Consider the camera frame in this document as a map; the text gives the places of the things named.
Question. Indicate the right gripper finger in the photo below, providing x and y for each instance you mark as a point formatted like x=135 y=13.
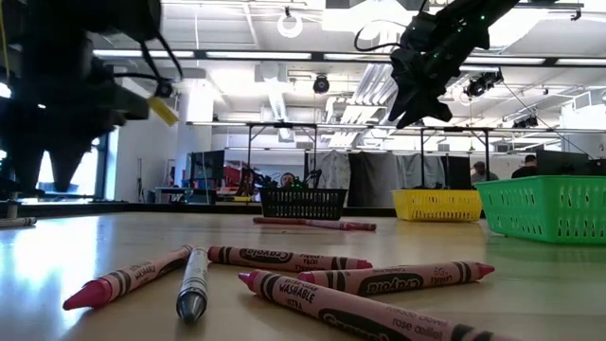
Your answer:
x=404 y=76
x=428 y=103

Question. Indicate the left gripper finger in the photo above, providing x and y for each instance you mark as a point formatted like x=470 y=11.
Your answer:
x=23 y=151
x=71 y=151

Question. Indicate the grey crayon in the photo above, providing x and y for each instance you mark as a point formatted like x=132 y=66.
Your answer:
x=19 y=222
x=194 y=284

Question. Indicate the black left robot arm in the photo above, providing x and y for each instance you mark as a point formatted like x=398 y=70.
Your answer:
x=94 y=19

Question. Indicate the large window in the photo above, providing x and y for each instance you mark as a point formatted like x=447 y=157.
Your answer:
x=90 y=175

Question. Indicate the black ceiling spotlight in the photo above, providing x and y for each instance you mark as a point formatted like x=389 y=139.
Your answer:
x=525 y=121
x=321 y=84
x=164 y=90
x=483 y=84

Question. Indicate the person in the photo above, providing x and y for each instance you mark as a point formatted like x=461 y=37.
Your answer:
x=524 y=168
x=288 y=180
x=484 y=173

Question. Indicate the dark hanging curtain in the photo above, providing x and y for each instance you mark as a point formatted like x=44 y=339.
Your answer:
x=374 y=180

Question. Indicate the yellow tag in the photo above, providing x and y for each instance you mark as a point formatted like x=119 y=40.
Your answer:
x=163 y=111

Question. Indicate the yellow plastic basket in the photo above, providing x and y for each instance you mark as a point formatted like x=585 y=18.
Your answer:
x=435 y=206

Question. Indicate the white hanging cloth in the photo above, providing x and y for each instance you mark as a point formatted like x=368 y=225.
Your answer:
x=333 y=168

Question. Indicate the black computer monitor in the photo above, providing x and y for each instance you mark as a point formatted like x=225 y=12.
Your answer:
x=208 y=166
x=563 y=163

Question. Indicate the green plastic basket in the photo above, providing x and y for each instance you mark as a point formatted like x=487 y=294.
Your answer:
x=544 y=181

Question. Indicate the black plastic basket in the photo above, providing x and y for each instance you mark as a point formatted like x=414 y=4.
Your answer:
x=303 y=204

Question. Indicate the long ceiling light bar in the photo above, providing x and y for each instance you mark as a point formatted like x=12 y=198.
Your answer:
x=237 y=54

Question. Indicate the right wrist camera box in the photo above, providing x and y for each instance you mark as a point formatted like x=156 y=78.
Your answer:
x=419 y=30

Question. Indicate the white cylindrical post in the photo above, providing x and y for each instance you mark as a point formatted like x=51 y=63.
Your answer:
x=12 y=210

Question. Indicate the black metal table frame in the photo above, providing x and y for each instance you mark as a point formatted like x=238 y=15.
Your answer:
x=227 y=207

